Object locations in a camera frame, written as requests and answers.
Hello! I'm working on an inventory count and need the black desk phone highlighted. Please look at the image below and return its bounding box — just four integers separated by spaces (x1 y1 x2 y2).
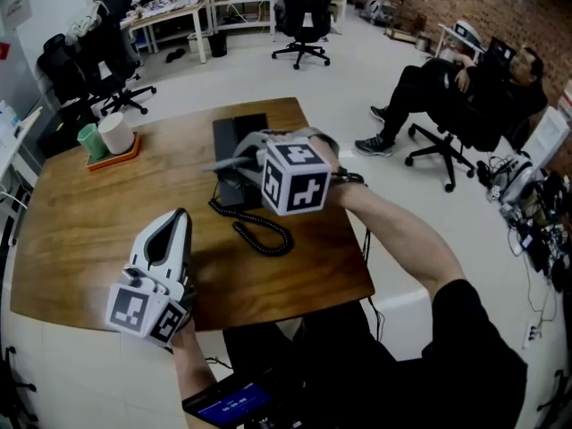
212 113 270 208

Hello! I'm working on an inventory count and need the black swivel chair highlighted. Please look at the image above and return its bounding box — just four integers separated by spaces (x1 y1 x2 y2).
404 71 549 193

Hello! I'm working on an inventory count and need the wooden desk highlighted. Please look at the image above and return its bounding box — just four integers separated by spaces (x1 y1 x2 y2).
9 97 375 332

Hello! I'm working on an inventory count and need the person's right hand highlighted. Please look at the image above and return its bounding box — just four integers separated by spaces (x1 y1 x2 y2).
307 131 344 174

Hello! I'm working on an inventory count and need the black laptop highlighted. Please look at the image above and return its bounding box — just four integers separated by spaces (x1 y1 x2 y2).
485 37 518 67

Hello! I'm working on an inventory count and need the black office chair with clothes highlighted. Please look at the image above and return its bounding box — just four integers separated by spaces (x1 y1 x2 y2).
37 1 158 117

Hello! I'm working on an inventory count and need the black cable under desk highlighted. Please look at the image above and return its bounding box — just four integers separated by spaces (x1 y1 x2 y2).
360 226 386 344

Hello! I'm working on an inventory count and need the beige cylindrical container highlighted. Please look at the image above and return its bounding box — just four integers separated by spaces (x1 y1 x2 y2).
97 112 136 156

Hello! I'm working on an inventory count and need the green cup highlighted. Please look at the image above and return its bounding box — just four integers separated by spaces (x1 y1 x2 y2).
76 122 109 161

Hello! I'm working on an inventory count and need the black storage box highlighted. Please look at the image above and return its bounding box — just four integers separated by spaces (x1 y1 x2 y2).
35 104 98 159

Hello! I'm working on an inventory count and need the person's right forearm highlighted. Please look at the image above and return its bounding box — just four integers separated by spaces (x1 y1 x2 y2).
331 180 467 304

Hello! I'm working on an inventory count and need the person's black clothing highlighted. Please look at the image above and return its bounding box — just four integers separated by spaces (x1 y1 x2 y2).
222 278 529 429

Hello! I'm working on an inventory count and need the black coiled phone cord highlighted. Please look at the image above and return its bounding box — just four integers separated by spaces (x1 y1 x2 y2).
207 184 295 257

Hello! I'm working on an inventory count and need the white side desk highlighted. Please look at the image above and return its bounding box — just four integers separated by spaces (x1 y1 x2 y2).
0 99 44 245

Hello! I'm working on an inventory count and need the white power strip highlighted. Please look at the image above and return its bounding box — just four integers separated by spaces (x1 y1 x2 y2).
522 321 541 350

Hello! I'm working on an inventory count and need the white wooden-top table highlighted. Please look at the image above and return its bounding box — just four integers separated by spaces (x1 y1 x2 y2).
127 0 212 65

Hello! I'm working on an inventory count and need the pile of cables and electronics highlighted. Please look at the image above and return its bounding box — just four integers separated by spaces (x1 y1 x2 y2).
475 153 572 292

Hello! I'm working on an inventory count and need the black waste bin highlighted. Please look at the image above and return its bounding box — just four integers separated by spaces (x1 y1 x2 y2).
207 30 229 59

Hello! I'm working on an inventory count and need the black wrist strap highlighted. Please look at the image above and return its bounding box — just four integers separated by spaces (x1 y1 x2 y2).
329 170 369 189

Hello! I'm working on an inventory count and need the person's left forearm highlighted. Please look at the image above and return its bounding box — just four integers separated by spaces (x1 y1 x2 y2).
171 318 219 404

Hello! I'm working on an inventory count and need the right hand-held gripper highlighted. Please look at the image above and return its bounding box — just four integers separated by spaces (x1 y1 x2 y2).
202 130 333 216

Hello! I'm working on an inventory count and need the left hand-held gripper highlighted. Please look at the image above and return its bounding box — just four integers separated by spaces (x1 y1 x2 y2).
105 210 198 349

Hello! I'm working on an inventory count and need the black device with blue screen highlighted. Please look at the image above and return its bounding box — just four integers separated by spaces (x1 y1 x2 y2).
181 367 290 429

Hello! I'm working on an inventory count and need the orange tray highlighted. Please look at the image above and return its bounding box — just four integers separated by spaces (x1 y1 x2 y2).
85 131 143 172

